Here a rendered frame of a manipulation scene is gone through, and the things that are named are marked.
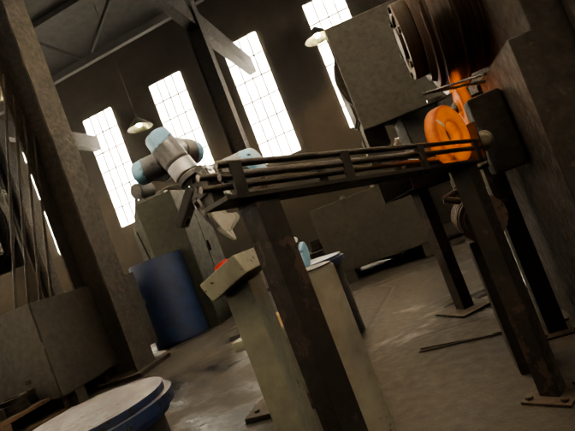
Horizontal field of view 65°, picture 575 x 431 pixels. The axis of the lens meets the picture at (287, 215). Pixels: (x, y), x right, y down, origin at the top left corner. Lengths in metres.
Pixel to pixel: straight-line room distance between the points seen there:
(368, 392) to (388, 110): 3.47
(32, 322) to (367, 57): 3.52
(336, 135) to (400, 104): 7.63
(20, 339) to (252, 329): 2.93
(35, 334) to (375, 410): 2.97
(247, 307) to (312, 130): 11.07
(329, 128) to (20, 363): 9.57
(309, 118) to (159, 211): 7.74
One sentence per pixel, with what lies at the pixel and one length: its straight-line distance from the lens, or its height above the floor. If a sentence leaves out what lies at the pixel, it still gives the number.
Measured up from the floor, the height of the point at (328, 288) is 0.47.
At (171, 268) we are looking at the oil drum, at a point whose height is 0.71.
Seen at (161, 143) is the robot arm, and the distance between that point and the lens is 1.25.
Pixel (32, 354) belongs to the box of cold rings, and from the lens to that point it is 3.84.
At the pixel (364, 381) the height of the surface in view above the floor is 0.23.
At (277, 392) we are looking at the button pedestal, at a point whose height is 0.28.
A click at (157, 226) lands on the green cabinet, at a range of 4.99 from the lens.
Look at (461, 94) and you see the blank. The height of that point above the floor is 0.85.
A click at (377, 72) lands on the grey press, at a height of 1.72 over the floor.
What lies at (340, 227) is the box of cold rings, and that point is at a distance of 4.09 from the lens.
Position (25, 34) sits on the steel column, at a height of 3.00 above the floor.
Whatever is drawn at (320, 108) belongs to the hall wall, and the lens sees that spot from 12.11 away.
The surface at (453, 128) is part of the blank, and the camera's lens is 1.27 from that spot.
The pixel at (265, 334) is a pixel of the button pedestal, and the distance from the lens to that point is 1.09.
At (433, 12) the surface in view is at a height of 1.09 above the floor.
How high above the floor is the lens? 0.62
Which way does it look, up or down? 2 degrees up
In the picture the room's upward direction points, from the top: 21 degrees counter-clockwise
